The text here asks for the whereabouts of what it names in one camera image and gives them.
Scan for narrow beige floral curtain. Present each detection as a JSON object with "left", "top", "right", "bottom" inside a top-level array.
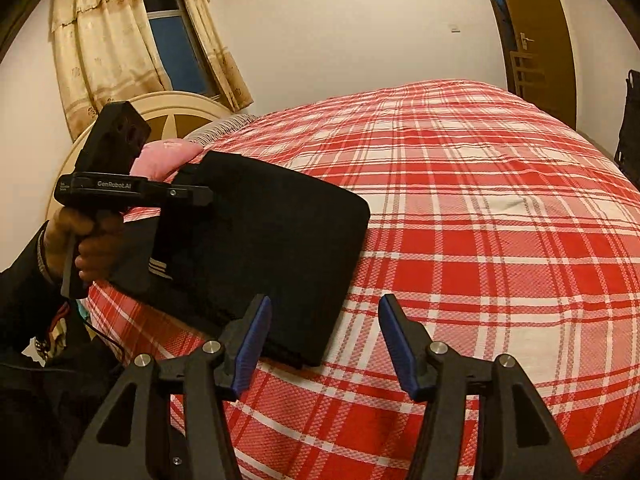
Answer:
[{"left": 172, "top": 0, "right": 255, "bottom": 112}]

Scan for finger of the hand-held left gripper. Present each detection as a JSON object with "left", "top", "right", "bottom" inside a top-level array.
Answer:
[{"left": 150, "top": 184, "right": 213, "bottom": 207}]

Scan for striped pillow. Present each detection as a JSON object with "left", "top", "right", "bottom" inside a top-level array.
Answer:
[{"left": 182, "top": 113, "right": 261, "bottom": 146}]

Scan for red plaid bed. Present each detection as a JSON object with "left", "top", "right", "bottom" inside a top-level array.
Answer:
[{"left": 82, "top": 79, "right": 640, "bottom": 480}]

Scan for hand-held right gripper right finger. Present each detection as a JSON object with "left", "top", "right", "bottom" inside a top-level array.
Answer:
[{"left": 377, "top": 294, "right": 583, "bottom": 480}]

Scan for black bag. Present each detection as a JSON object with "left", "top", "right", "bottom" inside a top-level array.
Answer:
[{"left": 614, "top": 69, "right": 640, "bottom": 171}]

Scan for black cable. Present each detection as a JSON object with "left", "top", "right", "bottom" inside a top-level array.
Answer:
[{"left": 75, "top": 310, "right": 128, "bottom": 363}]

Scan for window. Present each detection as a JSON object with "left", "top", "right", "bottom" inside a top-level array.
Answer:
[{"left": 137, "top": 0, "right": 221, "bottom": 98}]

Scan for wide beige floral curtain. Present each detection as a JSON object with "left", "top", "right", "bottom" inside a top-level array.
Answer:
[{"left": 48, "top": 0, "right": 173, "bottom": 143}]

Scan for brown wooden door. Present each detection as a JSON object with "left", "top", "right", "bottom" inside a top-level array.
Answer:
[{"left": 487, "top": 0, "right": 578, "bottom": 128}]

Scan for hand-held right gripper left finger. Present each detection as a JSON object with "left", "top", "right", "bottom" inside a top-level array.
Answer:
[{"left": 64, "top": 294, "right": 273, "bottom": 480}]

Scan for pink folded quilt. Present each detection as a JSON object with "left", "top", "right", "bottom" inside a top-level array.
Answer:
[{"left": 132, "top": 137, "right": 203, "bottom": 183}]

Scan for cream wooden headboard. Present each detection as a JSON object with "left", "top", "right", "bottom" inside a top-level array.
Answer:
[{"left": 47, "top": 91, "right": 232, "bottom": 221}]

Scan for person's left forearm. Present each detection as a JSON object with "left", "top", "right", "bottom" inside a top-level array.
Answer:
[{"left": 0, "top": 230, "right": 66, "bottom": 356}]

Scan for person's left hand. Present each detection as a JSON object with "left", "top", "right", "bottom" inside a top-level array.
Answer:
[{"left": 44, "top": 205, "right": 126, "bottom": 286}]

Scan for black pants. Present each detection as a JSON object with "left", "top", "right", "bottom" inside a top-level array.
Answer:
[{"left": 90, "top": 150, "right": 372, "bottom": 368}]

